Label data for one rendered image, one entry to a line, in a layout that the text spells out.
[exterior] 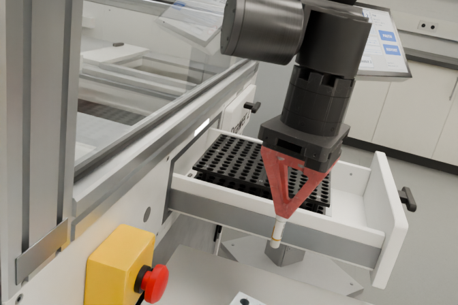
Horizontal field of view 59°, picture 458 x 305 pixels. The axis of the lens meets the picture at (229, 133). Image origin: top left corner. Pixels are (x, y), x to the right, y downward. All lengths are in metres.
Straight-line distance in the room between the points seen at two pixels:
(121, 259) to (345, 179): 0.53
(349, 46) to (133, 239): 0.29
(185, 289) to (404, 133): 3.26
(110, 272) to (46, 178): 0.14
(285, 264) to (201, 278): 1.31
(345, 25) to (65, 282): 0.33
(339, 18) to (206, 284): 0.44
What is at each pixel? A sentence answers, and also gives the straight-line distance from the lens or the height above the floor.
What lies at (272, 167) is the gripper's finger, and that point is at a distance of 0.40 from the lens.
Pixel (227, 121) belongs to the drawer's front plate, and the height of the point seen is 0.90.
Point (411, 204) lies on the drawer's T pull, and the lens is 0.71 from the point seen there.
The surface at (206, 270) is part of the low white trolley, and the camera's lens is 0.68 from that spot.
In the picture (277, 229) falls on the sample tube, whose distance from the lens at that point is 0.44.
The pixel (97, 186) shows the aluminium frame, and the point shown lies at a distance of 0.40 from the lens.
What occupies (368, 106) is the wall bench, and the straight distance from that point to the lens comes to 3.69.
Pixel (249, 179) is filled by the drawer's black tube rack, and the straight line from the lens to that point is 0.65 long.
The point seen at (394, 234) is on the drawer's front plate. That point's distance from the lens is 0.61.
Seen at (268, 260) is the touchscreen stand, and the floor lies 0.04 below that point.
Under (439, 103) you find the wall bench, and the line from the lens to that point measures 3.73.
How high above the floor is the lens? 1.19
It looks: 20 degrees down
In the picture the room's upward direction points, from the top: 11 degrees clockwise
